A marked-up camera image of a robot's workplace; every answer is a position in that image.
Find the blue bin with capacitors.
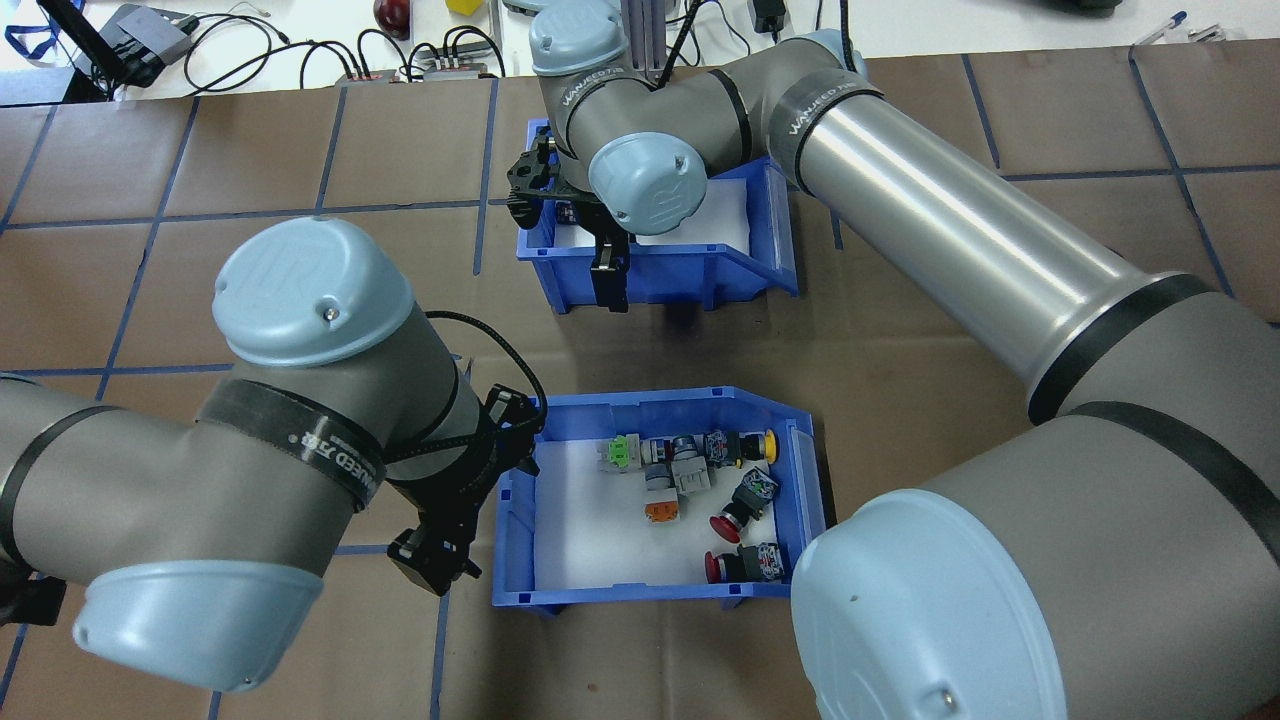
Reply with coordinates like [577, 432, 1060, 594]
[515, 118, 801, 314]

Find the blue bin with button switches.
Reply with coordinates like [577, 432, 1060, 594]
[491, 386, 833, 613]

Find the white contact block switch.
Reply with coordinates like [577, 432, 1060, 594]
[668, 456, 717, 497]

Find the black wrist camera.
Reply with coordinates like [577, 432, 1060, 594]
[505, 135, 563, 233]

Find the red mushroom push button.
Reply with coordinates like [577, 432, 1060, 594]
[709, 468, 782, 546]
[704, 541, 784, 586]

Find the yellow push button switch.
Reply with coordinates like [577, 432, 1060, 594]
[700, 428, 782, 470]

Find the white pen with blue cap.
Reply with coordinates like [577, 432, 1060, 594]
[1130, 10, 1227, 47]

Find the orange contact block switch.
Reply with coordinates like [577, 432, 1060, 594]
[642, 470, 687, 529]

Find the black camera stand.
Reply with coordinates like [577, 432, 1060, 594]
[35, 0, 136, 101]

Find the black hub cable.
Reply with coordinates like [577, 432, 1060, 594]
[398, 22, 506, 81]

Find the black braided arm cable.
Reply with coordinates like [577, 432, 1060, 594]
[425, 310, 548, 416]

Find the grey switch with red mark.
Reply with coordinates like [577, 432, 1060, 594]
[640, 436, 703, 467]

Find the grey box device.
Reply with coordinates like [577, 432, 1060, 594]
[100, 3, 198, 69]

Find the blue lanyard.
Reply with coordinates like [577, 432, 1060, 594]
[3, 18, 51, 59]

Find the aluminium profile post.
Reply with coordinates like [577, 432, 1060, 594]
[622, 0, 669, 77]

